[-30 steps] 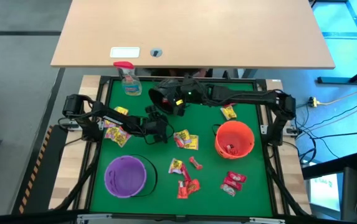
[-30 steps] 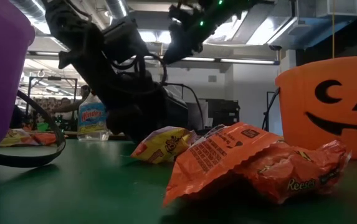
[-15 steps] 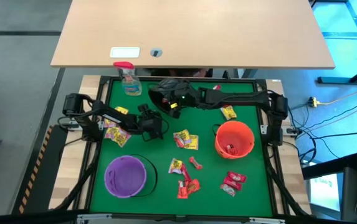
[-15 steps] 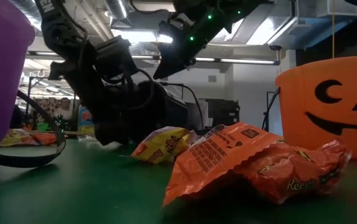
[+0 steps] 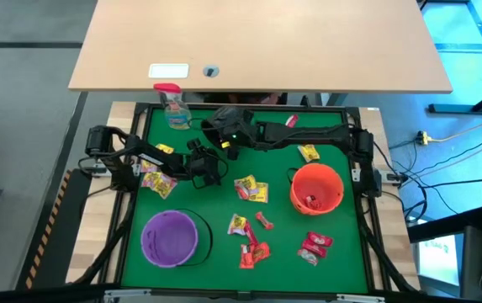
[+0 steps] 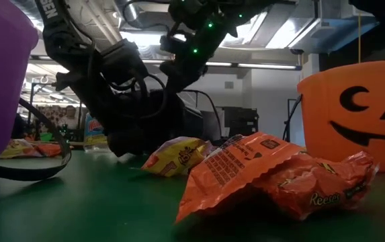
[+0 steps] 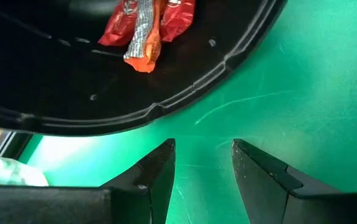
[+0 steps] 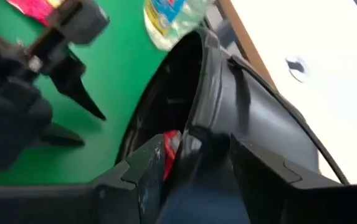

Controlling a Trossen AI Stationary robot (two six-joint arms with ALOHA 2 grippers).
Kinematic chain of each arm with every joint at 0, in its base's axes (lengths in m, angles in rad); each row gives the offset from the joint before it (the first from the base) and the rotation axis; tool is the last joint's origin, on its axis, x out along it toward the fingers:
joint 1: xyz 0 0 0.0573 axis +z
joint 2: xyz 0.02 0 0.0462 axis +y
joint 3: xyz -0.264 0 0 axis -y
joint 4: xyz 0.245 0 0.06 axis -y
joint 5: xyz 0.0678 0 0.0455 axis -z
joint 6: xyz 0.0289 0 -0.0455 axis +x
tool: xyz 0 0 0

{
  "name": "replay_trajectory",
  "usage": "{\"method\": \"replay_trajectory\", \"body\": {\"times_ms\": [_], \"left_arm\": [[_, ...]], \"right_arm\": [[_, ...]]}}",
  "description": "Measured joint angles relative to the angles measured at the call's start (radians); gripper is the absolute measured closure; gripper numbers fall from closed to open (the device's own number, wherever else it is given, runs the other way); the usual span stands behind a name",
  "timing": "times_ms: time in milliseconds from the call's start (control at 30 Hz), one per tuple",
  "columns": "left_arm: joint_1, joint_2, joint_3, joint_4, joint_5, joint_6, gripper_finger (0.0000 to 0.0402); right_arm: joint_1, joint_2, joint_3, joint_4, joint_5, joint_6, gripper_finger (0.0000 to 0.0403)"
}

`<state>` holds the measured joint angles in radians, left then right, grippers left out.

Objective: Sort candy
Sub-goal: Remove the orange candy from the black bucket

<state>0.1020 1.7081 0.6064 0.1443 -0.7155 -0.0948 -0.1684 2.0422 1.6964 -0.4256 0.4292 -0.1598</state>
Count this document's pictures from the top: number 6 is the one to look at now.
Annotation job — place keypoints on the orange pumpkin face bucket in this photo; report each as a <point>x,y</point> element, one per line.
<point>330,141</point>

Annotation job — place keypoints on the large metal air duct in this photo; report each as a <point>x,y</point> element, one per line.
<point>330,33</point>

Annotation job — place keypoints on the black cabinet box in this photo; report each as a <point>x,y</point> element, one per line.
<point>242,121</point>

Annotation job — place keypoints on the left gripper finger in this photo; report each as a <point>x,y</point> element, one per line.
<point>123,142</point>

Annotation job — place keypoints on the yellow Sour Patch candy pack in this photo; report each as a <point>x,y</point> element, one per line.
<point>14,149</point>
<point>175,156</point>

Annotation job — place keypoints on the grey box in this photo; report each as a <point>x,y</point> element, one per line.
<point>212,124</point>

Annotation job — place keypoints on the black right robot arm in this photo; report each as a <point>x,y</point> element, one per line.
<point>219,13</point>

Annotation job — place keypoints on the Windex spray bottle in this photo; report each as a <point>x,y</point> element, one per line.
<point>94,134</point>

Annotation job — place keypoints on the green felt table mat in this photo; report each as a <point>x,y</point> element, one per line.
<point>94,208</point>

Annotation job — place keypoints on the thin yellow hanging rod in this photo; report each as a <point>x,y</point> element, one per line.
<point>359,40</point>

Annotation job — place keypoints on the person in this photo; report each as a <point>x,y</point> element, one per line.
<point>67,117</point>

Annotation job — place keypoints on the purple plastic bucket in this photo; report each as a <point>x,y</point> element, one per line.
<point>0,84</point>

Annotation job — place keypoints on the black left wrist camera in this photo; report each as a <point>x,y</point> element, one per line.
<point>121,60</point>

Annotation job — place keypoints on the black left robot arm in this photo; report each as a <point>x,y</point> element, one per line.
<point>57,37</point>

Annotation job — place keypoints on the orange Reese's candy pack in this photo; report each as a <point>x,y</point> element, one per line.
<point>49,150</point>
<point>326,186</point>
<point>225,171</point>

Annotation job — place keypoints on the long linear ceiling lamp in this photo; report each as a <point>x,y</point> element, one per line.
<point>266,66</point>

